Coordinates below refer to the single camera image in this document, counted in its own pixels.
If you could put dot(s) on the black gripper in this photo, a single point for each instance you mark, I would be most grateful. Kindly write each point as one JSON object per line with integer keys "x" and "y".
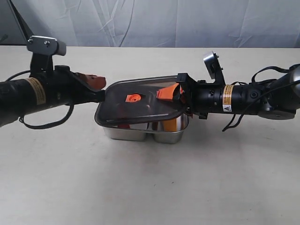
{"x": 198, "y": 97}

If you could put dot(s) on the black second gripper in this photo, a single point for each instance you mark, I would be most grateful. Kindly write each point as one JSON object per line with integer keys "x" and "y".
{"x": 65, "y": 87}

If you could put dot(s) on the yellow cheese wedge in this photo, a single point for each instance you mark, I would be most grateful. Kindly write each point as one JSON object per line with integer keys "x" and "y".
{"x": 171, "y": 125}

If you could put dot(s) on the dark lid with orange valve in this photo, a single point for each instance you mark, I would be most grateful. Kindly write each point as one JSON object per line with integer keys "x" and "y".
{"x": 135, "y": 101}

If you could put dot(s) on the red toy sausage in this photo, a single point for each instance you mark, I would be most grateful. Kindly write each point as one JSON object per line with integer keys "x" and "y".
{"x": 124, "y": 126}

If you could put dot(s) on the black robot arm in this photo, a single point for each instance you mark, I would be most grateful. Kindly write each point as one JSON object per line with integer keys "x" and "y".
{"x": 275, "y": 99}

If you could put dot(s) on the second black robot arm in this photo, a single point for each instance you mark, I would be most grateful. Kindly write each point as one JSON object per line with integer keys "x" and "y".
{"x": 21, "y": 97}

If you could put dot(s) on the stainless steel lunch box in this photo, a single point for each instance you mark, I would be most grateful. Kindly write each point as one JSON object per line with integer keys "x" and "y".
{"x": 139, "y": 132}

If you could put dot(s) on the white backdrop curtain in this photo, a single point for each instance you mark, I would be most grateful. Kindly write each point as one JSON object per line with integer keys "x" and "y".
{"x": 166, "y": 23}

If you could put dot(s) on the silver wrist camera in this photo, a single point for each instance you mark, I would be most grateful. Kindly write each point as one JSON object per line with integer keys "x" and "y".
{"x": 214, "y": 69}
{"x": 43, "y": 48}

